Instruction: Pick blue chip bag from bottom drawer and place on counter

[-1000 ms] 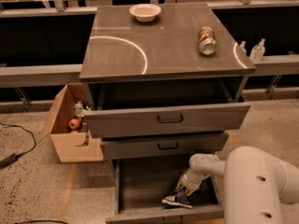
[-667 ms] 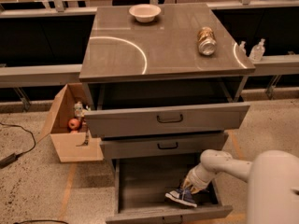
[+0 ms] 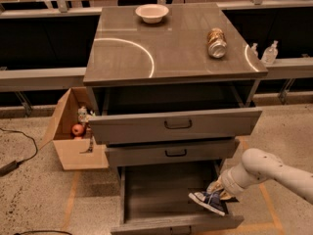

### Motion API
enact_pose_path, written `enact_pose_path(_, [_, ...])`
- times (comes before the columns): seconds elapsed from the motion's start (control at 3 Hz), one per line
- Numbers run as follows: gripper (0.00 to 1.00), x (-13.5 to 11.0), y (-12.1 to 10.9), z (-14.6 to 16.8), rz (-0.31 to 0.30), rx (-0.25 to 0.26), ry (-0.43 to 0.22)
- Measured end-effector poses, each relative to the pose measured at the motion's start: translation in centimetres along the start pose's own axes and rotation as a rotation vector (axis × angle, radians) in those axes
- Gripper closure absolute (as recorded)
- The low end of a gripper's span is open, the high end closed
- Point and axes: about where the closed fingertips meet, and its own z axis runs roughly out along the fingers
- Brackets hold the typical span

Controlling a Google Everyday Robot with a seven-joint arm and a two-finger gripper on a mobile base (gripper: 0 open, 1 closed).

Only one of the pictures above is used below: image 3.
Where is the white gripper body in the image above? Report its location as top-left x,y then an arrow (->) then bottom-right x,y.
220,170 -> 244,197

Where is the blue chip bag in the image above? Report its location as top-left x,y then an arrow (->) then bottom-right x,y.
188,192 -> 225,216

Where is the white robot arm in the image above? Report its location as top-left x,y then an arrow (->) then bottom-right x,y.
207,148 -> 313,204

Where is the middle grey drawer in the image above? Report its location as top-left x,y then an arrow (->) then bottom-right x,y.
106,137 -> 240,166

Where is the grey drawer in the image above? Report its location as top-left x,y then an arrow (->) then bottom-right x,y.
89,108 -> 262,145
111,161 -> 244,235
106,137 -> 240,166

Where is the top grey drawer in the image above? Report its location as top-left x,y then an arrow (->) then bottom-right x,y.
89,108 -> 262,145

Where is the bottom grey drawer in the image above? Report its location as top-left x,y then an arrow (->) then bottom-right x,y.
111,161 -> 244,235

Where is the grey drawer cabinet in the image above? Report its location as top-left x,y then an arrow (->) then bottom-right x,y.
83,2 -> 269,116

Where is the clear pump bottle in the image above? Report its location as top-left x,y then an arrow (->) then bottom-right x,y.
261,40 -> 278,65

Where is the brown jar with silver lid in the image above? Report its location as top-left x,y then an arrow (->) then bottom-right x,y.
206,27 -> 227,59

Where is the cardboard box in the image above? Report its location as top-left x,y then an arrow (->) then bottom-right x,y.
39,87 -> 109,170

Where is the red apple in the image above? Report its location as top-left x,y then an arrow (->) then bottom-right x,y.
71,123 -> 85,137

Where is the white bowl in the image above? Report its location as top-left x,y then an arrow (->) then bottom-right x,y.
135,4 -> 169,24

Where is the black cable at bottom edge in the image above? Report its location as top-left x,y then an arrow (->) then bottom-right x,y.
14,230 -> 72,235

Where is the black power cable with adapter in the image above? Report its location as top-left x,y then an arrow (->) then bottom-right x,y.
0,127 -> 39,177

